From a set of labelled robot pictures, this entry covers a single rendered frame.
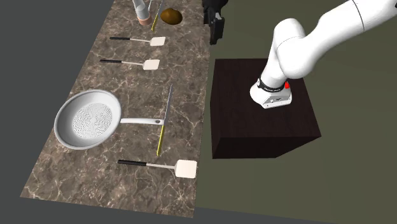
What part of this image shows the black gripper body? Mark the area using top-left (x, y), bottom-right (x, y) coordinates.
top-left (202, 0), bottom-right (229, 14)

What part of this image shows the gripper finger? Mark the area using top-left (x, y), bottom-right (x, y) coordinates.
top-left (209, 13), bottom-right (225, 46)
top-left (203, 8), bottom-right (214, 25)

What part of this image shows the brown round fruit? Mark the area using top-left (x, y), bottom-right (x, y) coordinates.
top-left (160, 8), bottom-right (183, 26)

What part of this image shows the grey vessel pink base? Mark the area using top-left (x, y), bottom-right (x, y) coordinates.
top-left (132, 0), bottom-right (154, 27)

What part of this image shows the dark robot stand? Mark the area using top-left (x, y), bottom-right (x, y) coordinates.
top-left (210, 58), bottom-right (322, 160)

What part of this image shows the silver frying pan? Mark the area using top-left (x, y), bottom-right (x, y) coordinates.
top-left (53, 89), bottom-right (165, 151)

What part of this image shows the yellow handled knife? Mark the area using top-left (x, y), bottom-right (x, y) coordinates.
top-left (151, 0), bottom-right (165, 32)
top-left (156, 83), bottom-right (174, 157)

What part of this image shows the white spatula black handle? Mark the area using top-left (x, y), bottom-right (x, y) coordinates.
top-left (117, 159), bottom-right (198, 179)
top-left (99, 59), bottom-right (161, 71)
top-left (109, 36), bottom-right (167, 47)

